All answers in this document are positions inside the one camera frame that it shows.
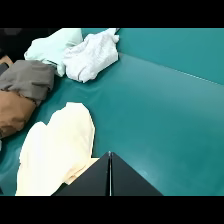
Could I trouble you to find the mint green garment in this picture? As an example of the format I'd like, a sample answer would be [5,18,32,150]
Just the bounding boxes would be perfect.
[23,28,84,78]

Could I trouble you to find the cream garment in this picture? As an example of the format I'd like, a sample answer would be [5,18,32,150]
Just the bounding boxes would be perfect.
[14,101,100,197]

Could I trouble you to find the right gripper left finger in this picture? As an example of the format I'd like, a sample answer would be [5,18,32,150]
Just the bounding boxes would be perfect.
[53,151,111,197]

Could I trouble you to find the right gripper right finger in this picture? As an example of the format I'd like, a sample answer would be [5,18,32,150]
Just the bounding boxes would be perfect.
[110,151,164,197]

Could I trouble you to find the white patterned garment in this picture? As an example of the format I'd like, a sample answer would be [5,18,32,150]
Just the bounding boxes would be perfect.
[62,28,120,84]

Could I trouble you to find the grey garment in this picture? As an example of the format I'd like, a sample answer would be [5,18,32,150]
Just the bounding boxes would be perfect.
[0,59,57,108]

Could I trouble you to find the brown garment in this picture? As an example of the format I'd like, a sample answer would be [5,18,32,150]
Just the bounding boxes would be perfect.
[0,89,37,139]

